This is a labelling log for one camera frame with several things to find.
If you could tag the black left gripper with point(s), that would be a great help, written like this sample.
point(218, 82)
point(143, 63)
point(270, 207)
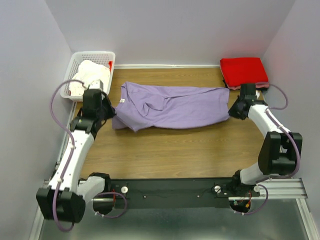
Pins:
point(105, 100)

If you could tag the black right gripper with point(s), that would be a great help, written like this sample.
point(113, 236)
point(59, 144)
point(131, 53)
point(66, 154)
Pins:
point(232, 112)

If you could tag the purple t shirt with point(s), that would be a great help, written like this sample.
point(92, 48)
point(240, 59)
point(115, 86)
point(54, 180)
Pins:
point(170, 107)

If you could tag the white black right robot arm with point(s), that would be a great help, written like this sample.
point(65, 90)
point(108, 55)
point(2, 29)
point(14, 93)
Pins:
point(280, 154)

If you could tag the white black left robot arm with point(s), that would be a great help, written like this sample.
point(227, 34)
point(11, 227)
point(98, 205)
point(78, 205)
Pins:
point(64, 198)

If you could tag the folded pink t shirt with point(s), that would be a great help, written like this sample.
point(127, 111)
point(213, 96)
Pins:
point(233, 87)

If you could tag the folded black t shirt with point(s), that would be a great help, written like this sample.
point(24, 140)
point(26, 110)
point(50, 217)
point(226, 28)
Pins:
point(262, 88)

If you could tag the folded red t shirt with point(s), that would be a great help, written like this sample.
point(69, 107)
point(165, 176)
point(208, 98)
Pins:
point(243, 70)

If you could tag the white crumpled t shirt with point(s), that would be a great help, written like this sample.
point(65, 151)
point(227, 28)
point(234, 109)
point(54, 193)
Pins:
point(87, 72)

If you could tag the red garment in basket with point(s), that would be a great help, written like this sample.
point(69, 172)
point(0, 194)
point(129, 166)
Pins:
point(111, 65)

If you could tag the white plastic laundry basket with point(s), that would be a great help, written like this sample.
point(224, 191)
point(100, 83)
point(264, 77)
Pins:
point(98, 57)

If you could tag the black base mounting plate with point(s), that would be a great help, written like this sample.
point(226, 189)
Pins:
point(174, 193)

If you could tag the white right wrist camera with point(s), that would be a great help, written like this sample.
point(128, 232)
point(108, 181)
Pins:
point(258, 95)

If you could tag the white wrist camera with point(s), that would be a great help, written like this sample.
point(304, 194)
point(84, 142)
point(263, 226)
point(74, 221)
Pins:
point(258, 95)
point(96, 85)

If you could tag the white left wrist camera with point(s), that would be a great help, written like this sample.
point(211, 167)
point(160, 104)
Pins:
point(96, 85)

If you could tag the aluminium frame rail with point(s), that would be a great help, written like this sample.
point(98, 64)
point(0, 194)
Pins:
point(280, 212)

